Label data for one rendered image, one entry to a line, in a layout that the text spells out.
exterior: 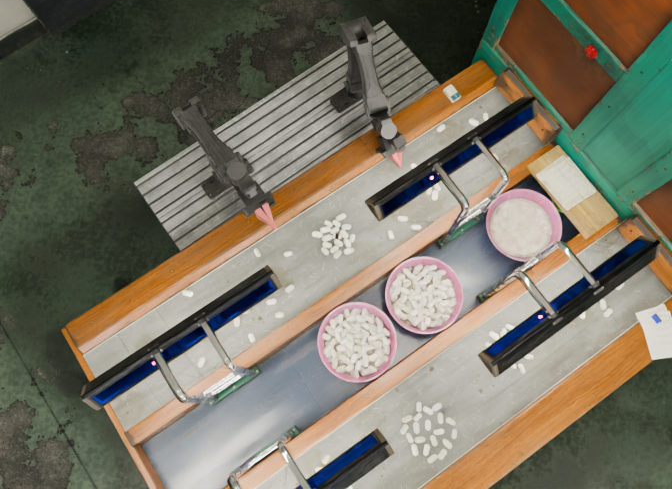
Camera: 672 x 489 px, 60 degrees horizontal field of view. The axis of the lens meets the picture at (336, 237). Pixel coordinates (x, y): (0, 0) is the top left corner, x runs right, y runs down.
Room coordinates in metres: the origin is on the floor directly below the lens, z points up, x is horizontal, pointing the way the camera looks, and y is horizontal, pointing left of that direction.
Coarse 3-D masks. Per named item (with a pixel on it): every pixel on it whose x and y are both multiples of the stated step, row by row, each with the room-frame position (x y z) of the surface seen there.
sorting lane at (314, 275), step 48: (432, 144) 0.90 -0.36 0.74; (528, 144) 0.89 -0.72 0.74; (336, 192) 0.71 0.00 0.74; (288, 240) 0.54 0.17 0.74; (384, 240) 0.53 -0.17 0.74; (192, 288) 0.37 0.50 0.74; (144, 336) 0.21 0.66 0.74; (240, 336) 0.20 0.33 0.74; (144, 384) 0.05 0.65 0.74; (192, 384) 0.04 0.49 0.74
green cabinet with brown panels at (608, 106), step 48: (528, 0) 1.20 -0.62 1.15; (576, 0) 1.09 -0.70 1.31; (624, 0) 0.99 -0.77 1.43; (528, 48) 1.14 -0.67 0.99; (576, 48) 1.02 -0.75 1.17; (624, 48) 0.92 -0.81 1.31; (576, 96) 0.94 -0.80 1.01; (624, 96) 0.83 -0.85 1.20; (576, 144) 0.84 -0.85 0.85; (624, 144) 0.75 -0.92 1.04; (624, 192) 0.65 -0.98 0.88
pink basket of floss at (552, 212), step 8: (512, 192) 0.70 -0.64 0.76; (520, 192) 0.70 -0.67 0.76; (528, 192) 0.70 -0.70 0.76; (536, 192) 0.69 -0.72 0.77; (496, 200) 0.66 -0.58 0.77; (504, 200) 0.68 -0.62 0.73; (536, 200) 0.67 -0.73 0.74; (544, 200) 0.67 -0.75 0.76; (544, 208) 0.64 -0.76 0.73; (552, 208) 0.63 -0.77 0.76; (488, 216) 0.61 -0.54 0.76; (552, 216) 0.61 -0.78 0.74; (488, 224) 0.59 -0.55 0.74; (552, 224) 0.58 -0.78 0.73; (560, 224) 0.57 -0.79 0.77; (488, 232) 0.55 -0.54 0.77; (552, 232) 0.55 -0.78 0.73; (560, 232) 0.54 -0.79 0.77; (552, 240) 0.52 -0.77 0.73; (512, 256) 0.48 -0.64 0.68
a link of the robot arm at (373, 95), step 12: (348, 36) 1.12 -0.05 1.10; (372, 36) 1.12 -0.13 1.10; (360, 48) 1.09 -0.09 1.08; (372, 48) 1.09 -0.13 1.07; (360, 60) 1.06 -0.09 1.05; (372, 60) 1.06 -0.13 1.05; (360, 72) 1.05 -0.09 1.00; (372, 72) 1.03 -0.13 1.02; (372, 84) 1.00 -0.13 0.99; (372, 96) 0.98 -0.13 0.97; (384, 96) 0.98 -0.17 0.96; (372, 108) 0.94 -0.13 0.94; (384, 108) 0.95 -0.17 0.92
